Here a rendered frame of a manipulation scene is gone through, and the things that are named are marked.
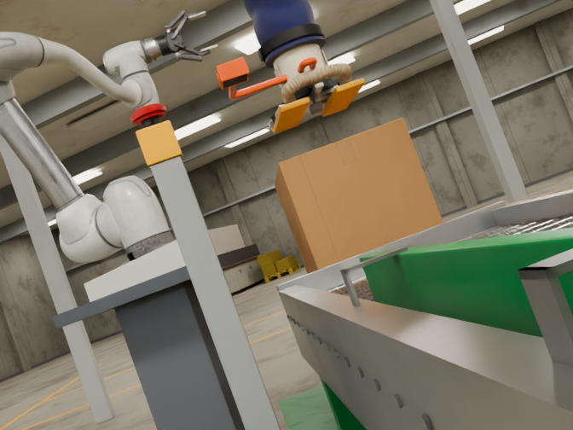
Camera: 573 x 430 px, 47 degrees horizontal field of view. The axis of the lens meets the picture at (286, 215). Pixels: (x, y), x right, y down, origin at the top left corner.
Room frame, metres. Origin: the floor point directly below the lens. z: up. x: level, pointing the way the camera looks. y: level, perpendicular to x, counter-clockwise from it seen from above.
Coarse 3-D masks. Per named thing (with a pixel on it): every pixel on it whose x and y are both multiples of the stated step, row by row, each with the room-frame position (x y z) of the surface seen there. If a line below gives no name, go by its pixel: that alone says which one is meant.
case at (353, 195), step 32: (384, 128) 1.97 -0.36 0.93; (288, 160) 1.95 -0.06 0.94; (320, 160) 1.96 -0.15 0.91; (352, 160) 1.96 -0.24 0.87; (384, 160) 1.97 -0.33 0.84; (416, 160) 1.97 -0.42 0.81; (288, 192) 1.97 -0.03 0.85; (320, 192) 1.96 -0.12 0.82; (352, 192) 1.96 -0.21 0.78; (384, 192) 1.97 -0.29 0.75; (416, 192) 1.97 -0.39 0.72; (320, 224) 1.95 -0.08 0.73; (352, 224) 1.96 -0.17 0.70; (384, 224) 1.96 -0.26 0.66; (416, 224) 1.97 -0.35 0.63; (320, 256) 1.95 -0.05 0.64; (352, 256) 1.96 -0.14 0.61
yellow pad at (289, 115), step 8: (288, 104) 2.07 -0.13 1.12; (296, 104) 2.07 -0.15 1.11; (304, 104) 2.08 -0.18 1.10; (280, 112) 2.09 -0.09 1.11; (288, 112) 2.11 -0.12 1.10; (296, 112) 2.15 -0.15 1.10; (304, 112) 2.20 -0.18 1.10; (280, 120) 2.19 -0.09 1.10; (288, 120) 2.25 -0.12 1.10; (296, 120) 2.30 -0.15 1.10; (280, 128) 2.33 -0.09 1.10; (288, 128) 2.39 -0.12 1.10
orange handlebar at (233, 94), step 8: (304, 64) 2.10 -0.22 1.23; (312, 64) 2.12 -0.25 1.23; (272, 80) 2.19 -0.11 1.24; (280, 80) 2.19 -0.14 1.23; (232, 88) 2.04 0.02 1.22; (248, 88) 2.18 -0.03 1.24; (256, 88) 2.18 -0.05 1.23; (264, 88) 2.19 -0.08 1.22; (232, 96) 2.14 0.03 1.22; (240, 96) 2.18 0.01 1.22
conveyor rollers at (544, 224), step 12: (564, 216) 1.50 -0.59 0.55; (492, 228) 1.87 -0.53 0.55; (504, 228) 1.77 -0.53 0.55; (516, 228) 1.67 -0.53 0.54; (528, 228) 1.58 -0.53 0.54; (540, 228) 1.49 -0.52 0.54; (552, 228) 1.40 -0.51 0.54; (564, 228) 1.31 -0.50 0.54; (468, 240) 1.84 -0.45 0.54; (336, 288) 1.81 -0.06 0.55; (360, 288) 1.62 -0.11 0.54; (372, 300) 1.27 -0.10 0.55
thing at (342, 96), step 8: (360, 80) 2.10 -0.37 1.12; (336, 88) 2.09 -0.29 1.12; (344, 88) 2.09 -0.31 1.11; (352, 88) 2.10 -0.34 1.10; (360, 88) 2.15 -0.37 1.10; (336, 96) 2.14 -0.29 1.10; (344, 96) 2.20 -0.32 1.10; (352, 96) 2.24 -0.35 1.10; (328, 104) 2.25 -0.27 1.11; (336, 104) 2.27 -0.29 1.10; (344, 104) 2.33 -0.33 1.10; (328, 112) 2.36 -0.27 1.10; (336, 112) 2.42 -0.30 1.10
